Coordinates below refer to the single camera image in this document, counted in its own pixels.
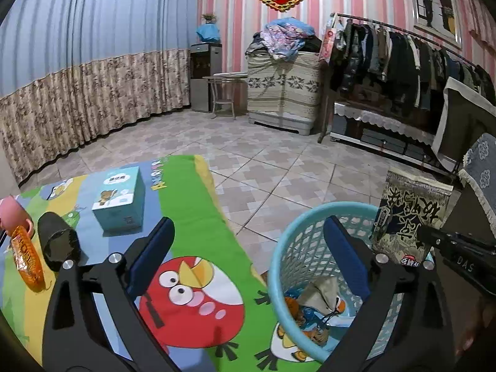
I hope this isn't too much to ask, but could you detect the metal clothes rack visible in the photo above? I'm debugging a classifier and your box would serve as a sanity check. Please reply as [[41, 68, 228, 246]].
[[318, 12, 496, 145]]

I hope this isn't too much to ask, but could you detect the small round side table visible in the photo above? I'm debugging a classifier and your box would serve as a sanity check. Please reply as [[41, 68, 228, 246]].
[[202, 72, 249, 120]]

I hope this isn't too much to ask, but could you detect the light blue plastic basket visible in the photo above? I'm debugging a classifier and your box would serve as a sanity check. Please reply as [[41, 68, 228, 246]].
[[267, 201, 437, 363]]

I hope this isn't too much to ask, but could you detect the black and gold snack packet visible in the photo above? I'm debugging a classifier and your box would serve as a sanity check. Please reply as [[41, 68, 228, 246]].
[[370, 168, 454, 267]]

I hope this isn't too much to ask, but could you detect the dark cloth with white trim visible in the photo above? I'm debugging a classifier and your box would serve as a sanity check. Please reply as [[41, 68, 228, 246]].
[[432, 77, 496, 172]]

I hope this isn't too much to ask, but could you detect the framed wall picture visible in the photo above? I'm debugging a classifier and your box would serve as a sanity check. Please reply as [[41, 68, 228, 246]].
[[411, 0, 464, 49]]

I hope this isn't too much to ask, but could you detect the blue patterned fringed cloth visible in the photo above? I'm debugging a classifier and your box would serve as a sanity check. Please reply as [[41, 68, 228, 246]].
[[459, 132, 496, 226]]

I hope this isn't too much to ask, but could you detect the blue curtain with floral band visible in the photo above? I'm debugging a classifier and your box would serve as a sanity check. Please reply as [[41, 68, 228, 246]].
[[0, 0, 203, 187]]

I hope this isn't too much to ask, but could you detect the beige cloth face mask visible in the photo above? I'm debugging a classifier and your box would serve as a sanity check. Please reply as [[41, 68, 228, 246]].
[[300, 276, 342, 315]]

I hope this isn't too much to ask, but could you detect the low stand with lace cloth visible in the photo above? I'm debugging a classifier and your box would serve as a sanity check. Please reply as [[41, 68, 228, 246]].
[[329, 101, 463, 172]]

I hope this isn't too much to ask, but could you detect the colourful cartoon play mat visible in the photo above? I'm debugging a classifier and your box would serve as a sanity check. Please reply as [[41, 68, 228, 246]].
[[0, 154, 323, 372]]

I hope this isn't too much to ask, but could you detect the pile of folded clothes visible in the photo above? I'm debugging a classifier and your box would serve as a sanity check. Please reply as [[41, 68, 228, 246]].
[[246, 17, 323, 61]]

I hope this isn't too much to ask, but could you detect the orange snack packet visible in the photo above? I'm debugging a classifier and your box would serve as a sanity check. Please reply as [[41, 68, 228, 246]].
[[9, 225, 46, 294]]

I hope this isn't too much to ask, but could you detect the blue water bottle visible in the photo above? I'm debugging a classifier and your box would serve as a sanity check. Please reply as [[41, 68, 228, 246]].
[[195, 21, 222, 44]]

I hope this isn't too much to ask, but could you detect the dark olive rolled cloth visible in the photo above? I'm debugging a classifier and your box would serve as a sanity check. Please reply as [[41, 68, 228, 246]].
[[37, 211, 82, 272]]

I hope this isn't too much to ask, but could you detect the row of hanging clothes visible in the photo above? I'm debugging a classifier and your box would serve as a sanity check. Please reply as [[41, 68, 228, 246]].
[[329, 20, 496, 114]]

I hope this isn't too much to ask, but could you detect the pink cup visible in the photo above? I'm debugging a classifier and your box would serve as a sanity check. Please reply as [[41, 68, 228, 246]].
[[0, 196, 35, 238]]

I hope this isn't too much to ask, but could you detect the light blue tissue box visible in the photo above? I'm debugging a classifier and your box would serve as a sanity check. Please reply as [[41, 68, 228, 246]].
[[92, 166, 146, 238]]

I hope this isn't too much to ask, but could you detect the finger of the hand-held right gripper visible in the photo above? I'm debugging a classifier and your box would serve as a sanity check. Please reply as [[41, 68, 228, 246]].
[[416, 225, 463, 259]]

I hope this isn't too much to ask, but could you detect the pink hanging bag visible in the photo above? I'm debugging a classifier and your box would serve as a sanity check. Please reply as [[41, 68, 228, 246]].
[[319, 17, 336, 63]]

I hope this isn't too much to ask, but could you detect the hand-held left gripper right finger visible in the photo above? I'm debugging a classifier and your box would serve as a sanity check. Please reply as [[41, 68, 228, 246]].
[[321, 215, 455, 372]]

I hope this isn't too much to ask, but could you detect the cabinet under patterned cloth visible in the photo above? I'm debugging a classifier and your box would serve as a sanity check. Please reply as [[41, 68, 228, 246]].
[[246, 50, 323, 137]]

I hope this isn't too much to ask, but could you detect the grey water dispenser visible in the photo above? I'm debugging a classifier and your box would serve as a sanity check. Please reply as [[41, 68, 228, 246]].
[[189, 42, 223, 114]]

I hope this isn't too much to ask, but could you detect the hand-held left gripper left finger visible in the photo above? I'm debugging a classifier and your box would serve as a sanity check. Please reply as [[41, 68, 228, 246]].
[[42, 216, 183, 372]]

